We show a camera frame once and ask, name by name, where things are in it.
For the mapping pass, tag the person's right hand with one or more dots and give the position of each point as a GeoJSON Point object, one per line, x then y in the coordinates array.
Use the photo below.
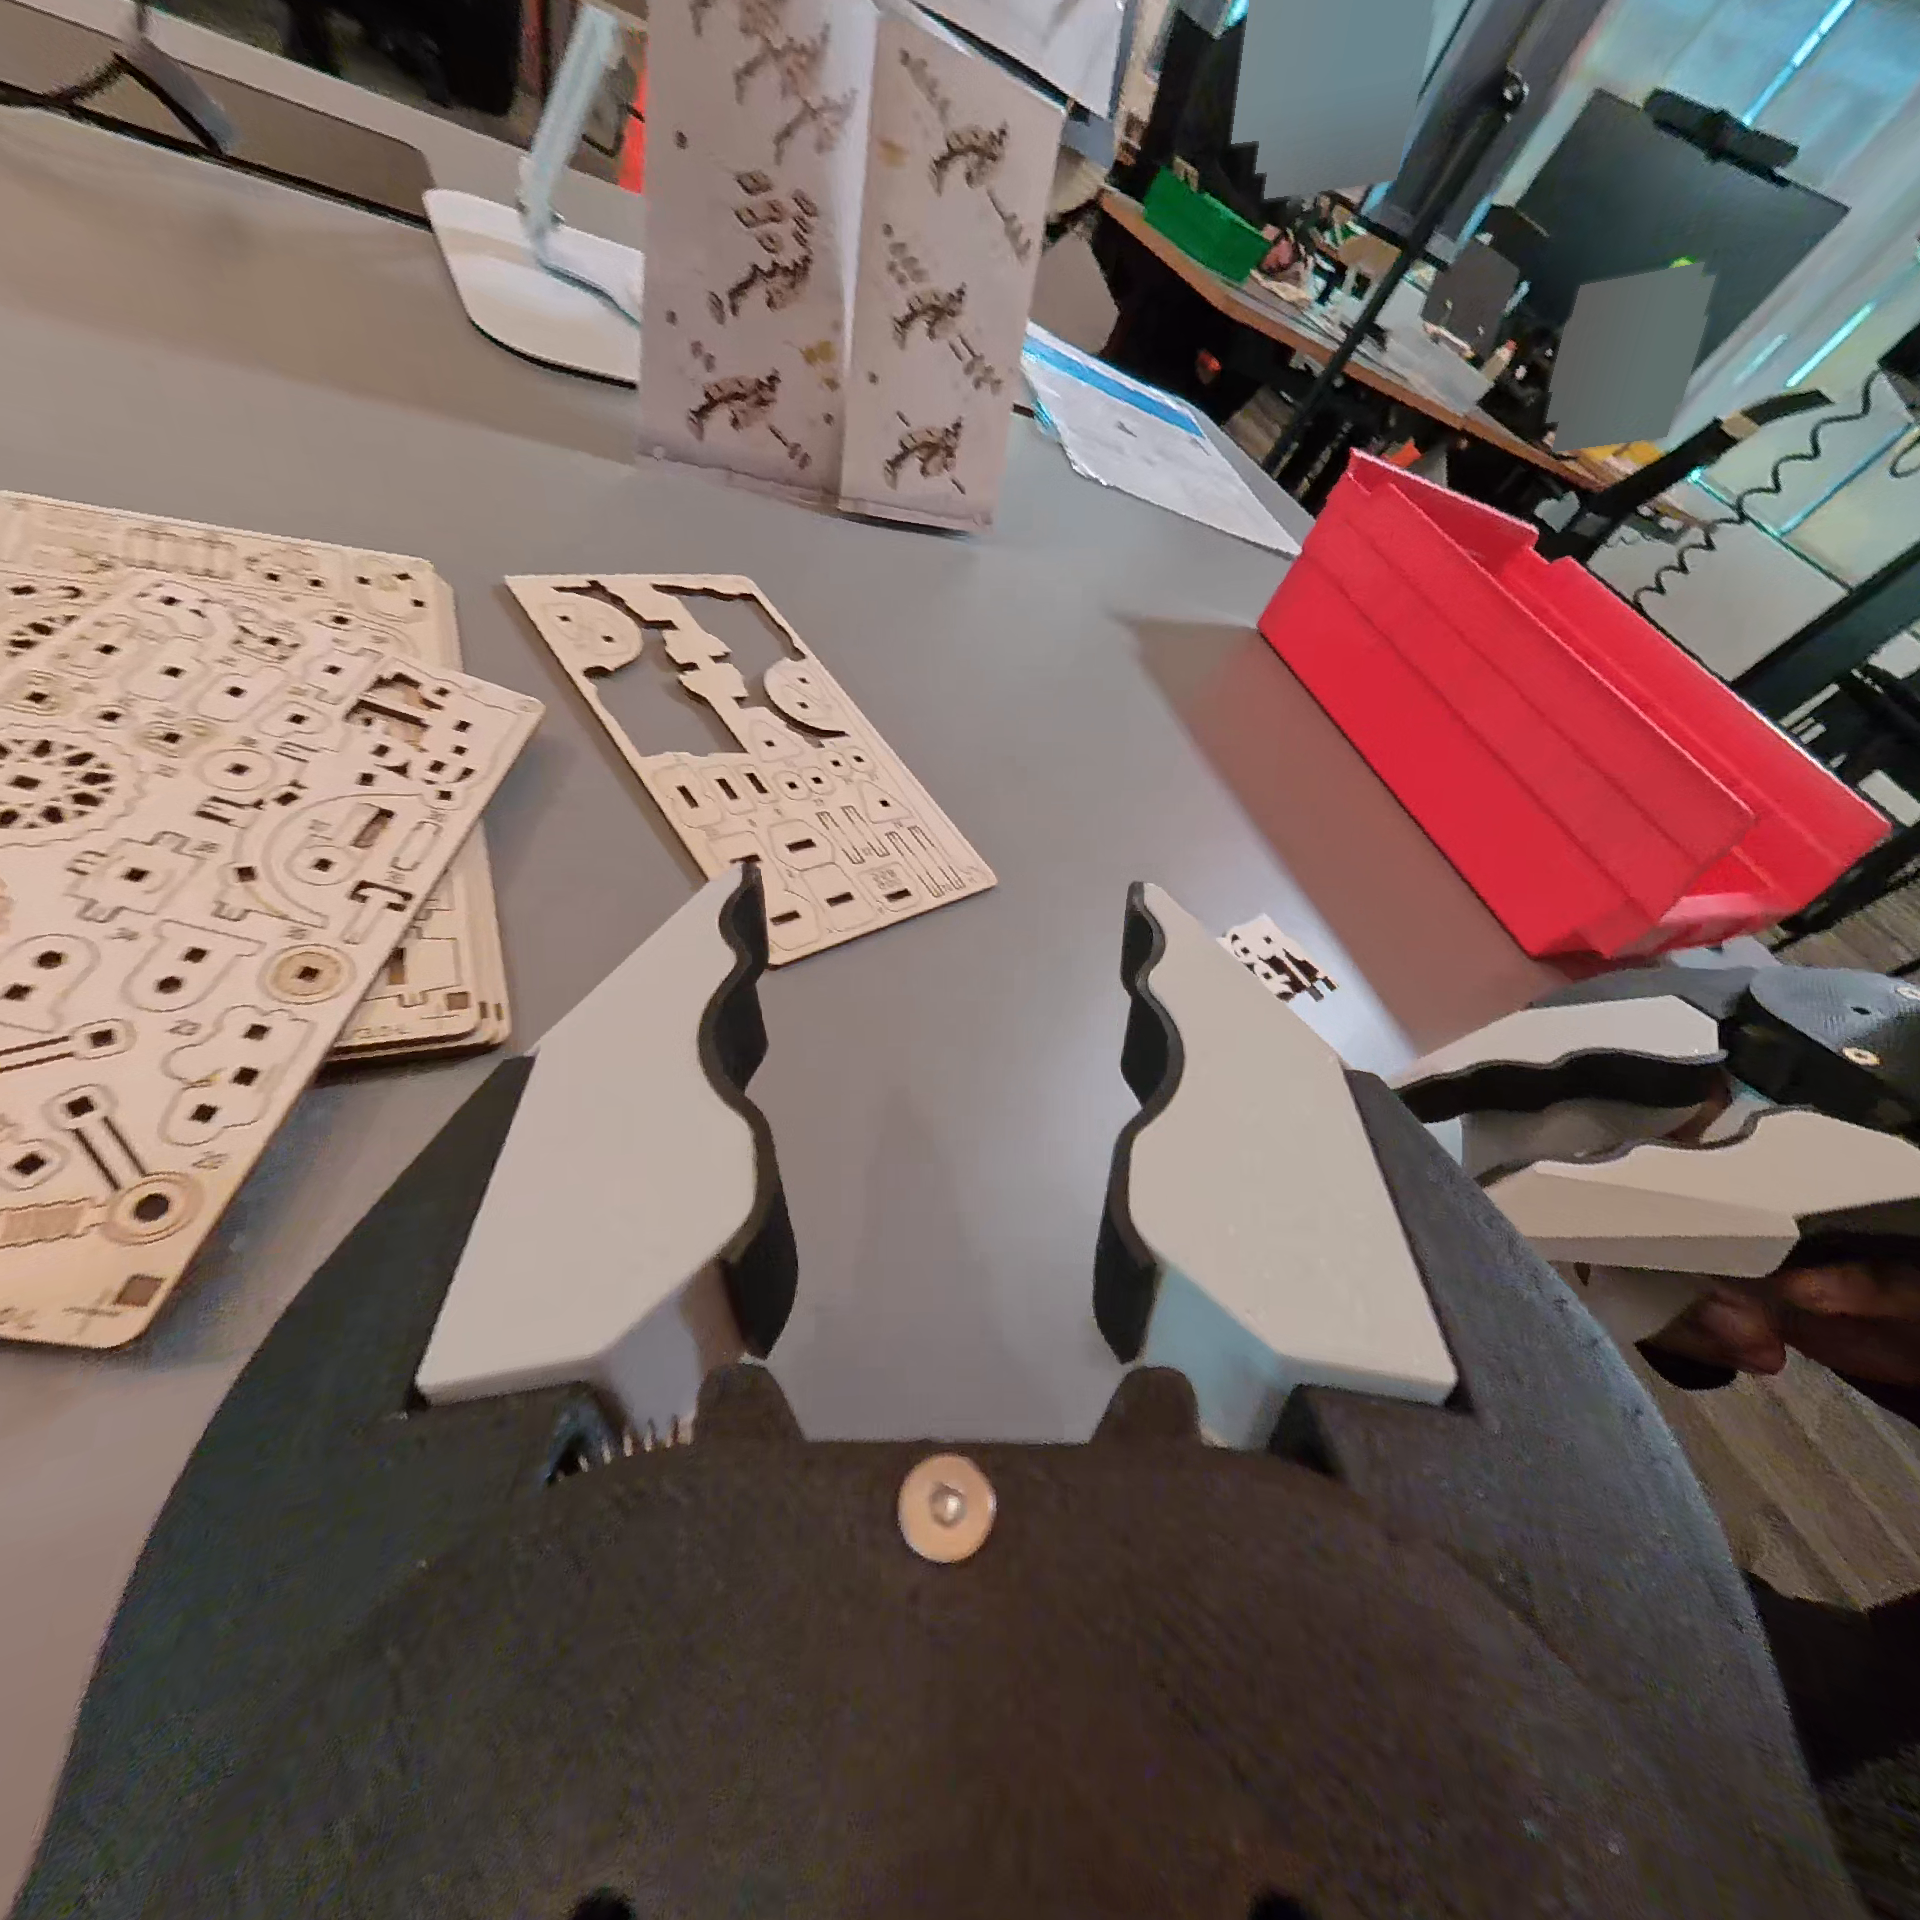
{"type": "Point", "coordinates": [1846, 1320]}

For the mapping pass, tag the assembled wooden locomotive piece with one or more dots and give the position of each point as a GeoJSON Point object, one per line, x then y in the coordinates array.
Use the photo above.
{"type": "Point", "coordinates": [1275, 960]}

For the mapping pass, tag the white printed paper sheet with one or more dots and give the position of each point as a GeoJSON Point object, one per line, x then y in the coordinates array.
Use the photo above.
{"type": "Point", "coordinates": [1171, 451]}

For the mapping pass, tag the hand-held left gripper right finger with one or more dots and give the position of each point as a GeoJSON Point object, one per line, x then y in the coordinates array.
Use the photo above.
{"type": "Point", "coordinates": [1289, 1201]}

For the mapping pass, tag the green plastic bin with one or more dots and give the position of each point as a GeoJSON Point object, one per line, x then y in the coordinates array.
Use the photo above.
{"type": "Point", "coordinates": [1200, 225]}

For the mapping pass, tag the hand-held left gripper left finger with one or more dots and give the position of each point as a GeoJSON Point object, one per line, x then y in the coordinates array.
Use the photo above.
{"type": "Point", "coordinates": [600, 1185]}

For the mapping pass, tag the grey desk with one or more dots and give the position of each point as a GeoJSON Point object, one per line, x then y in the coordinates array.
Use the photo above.
{"type": "Point", "coordinates": [975, 675]}

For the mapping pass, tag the wooden puzzle sheet with cutouts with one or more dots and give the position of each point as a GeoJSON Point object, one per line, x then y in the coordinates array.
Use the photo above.
{"type": "Point", "coordinates": [900, 885]}

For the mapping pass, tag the folded paper instruction sheet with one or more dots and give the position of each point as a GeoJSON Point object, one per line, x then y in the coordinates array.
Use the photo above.
{"type": "Point", "coordinates": [779, 301]}

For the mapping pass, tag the wooden puzzle sheet with wheels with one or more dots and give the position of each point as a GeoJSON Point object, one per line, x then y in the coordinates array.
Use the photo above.
{"type": "Point", "coordinates": [225, 1050]}

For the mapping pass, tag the background workbench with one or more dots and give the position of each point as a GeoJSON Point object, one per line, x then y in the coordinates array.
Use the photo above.
{"type": "Point", "coordinates": [1348, 322]}

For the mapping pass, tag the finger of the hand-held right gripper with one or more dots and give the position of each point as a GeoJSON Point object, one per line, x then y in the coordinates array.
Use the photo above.
{"type": "Point", "coordinates": [1590, 1059]}
{"type": "Point", "coordinates": [1695, 1201]}

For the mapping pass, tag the stack of wooden puzzle sheets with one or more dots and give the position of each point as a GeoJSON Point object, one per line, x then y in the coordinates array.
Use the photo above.
{"type": "Point", "coordinates": [225, 600]}

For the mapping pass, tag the red plastic bin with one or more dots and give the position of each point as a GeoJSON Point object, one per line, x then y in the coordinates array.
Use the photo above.
{"type": "Point", "coordinates": [1499, 721]}

